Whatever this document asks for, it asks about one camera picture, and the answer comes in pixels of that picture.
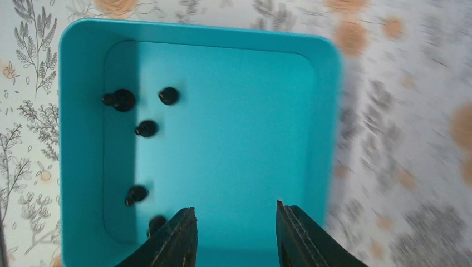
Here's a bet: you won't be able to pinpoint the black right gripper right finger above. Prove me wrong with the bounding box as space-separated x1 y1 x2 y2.
276 201 367 267

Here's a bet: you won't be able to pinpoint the black pawn in tray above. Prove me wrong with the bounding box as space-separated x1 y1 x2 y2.
146 215 168 238
124 185 149 206
134 120 159 138
102 88 136 112
158 87 180 106

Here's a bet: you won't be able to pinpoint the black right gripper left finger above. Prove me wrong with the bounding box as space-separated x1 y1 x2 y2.
116 207 198 267

